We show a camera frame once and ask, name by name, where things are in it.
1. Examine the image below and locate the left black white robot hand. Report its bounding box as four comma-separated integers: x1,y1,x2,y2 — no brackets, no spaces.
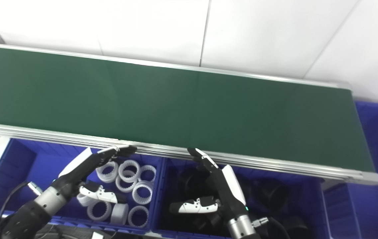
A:
36,145,138,212

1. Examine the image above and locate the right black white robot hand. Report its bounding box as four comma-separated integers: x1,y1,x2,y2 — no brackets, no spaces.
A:
169,147,256,238

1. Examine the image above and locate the black cylindrical plastic part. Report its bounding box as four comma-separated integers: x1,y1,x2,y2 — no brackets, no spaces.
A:
258,181,289,211
177,169,211,198
282,216,312,239
190,213,227,234

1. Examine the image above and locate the green conveyor belt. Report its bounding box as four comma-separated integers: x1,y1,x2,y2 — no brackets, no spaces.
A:
0,31,378,186
0,45,377,173

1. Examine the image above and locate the blue bin with white rings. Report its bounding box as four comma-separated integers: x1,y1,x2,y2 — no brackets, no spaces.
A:
0,138,164,234

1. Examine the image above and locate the blue bin with black parts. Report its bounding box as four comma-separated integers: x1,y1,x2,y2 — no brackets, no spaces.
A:
151,158,334,239

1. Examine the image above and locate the empty blue bin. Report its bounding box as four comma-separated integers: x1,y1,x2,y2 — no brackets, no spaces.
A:
322,101,378,239

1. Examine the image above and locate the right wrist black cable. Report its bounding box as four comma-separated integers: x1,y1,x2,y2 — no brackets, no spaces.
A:
251,216,292,239

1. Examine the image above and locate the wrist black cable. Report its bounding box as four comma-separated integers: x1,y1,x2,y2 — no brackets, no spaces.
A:
251,216,292,239
0,180,43,239

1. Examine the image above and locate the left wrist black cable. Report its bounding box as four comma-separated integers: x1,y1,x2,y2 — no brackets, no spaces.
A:
0,180,43,239

